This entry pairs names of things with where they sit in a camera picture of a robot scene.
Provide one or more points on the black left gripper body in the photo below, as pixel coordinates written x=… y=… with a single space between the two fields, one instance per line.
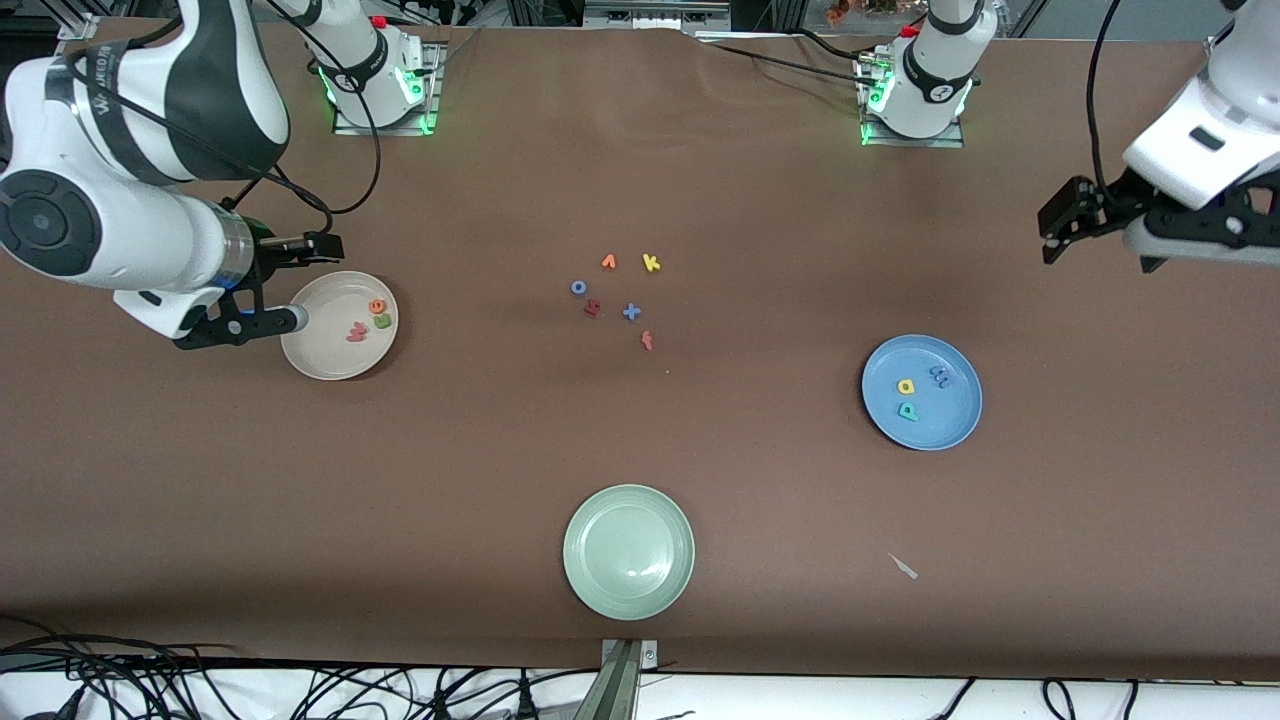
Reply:
x=1112 y=208

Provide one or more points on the brown table cover sheet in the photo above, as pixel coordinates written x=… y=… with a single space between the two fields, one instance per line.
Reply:
x=640 y=180

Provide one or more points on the blue foam letter m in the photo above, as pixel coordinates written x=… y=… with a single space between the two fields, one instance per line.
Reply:
x=939 y=376

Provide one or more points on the aluminium corner post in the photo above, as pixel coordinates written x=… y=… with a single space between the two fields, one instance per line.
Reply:
x=1215 y=45

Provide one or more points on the pale green plate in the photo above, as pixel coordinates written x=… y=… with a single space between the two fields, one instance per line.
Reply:
x=628 y=552

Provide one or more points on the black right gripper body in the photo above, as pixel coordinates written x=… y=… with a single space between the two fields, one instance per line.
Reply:
x=263 y=246

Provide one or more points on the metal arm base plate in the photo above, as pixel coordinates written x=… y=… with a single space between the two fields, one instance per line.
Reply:
x=385 y=130
x=920 y=143

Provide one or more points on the beige brown plate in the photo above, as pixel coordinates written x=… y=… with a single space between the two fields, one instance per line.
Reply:
x=330 y=345

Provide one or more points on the grey tape scrap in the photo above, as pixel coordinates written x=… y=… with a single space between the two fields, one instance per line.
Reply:
x=903 y=566

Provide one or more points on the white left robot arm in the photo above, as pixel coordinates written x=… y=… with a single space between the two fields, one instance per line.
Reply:
x=935 y=80

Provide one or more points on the pink foam letter w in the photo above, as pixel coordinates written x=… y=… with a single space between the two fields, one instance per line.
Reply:
x=357 y=332

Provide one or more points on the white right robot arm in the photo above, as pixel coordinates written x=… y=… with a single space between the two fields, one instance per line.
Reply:
x=120 y=100

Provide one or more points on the blue plate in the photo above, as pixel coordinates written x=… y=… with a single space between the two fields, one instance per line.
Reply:
x=940 y=420

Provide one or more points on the aluminium frame profile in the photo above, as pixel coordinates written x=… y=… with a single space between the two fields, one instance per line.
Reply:
x=655 y=12

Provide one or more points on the metal table edge bracket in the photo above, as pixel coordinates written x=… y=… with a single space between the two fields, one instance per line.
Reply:
x=625 y=680

